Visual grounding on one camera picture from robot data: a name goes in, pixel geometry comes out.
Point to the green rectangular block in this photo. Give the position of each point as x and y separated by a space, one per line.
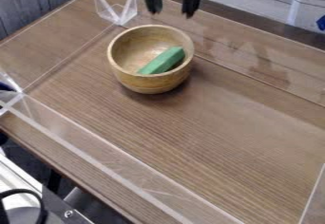
164 62

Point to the brown wooden bowl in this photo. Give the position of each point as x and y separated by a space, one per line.
134 47

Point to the white container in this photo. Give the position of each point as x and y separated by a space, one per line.
307 15

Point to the clear acrylic corner bracket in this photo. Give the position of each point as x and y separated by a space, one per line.
118 14

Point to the clear acrylic front wall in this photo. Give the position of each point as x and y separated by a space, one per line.
121 180

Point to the grey metal bracket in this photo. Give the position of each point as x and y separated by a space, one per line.
61 212

